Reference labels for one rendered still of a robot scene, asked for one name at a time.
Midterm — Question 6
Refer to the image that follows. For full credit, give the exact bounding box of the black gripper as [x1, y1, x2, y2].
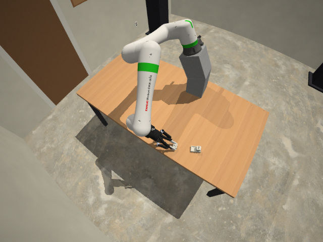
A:
[150, 129, 178, 150]

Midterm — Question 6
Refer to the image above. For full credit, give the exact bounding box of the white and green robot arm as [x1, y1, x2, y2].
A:
[121, 19, 204, 138]

